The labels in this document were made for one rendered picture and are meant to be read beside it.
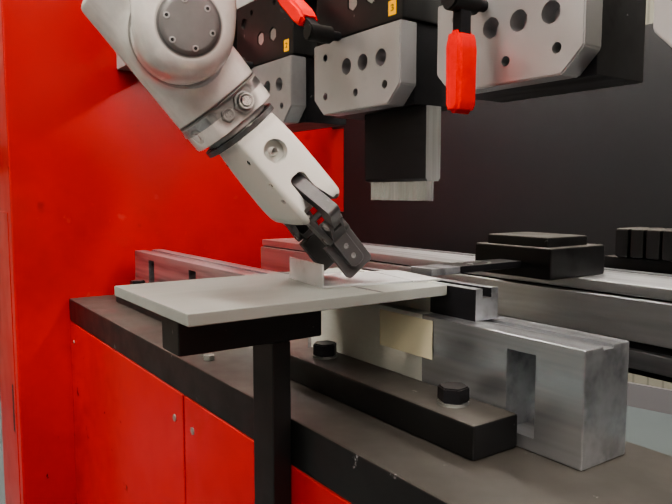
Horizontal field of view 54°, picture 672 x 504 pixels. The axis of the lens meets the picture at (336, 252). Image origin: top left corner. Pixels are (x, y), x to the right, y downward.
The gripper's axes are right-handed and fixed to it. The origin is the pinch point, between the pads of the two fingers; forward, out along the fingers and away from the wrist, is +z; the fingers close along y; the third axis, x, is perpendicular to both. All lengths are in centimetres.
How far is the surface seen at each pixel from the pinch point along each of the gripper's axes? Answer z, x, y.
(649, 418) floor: 233, -117, 157
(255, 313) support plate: -5.0, 11.4, -10.8
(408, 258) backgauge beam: 21.2, -18.0, 31.3
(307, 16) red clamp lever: -18.8, -16.0, 7.5
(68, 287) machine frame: -4, 25, 83
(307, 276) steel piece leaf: -0.5, 4.0, -0.6
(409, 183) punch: 0.4, -11.1, 0.4
